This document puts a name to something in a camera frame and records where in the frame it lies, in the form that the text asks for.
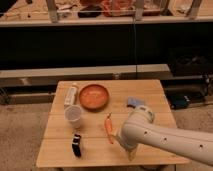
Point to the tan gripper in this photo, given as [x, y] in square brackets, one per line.
[131, 154]

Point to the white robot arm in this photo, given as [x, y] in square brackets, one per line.
[139, 128]

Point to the orange carrot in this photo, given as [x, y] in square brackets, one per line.
[109, 128]

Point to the blue sponge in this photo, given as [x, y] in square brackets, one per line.
[133, 102]

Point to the wooden table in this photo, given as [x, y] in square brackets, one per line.
[56, 150]

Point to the orange plate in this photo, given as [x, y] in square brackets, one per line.
[93, 96]

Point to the clear plastic cup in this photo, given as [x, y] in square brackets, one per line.
[73, 114]

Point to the white bottle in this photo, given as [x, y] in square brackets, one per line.
[71, 95]

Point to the grey bench ledge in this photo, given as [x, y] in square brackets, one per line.
[51, 76]

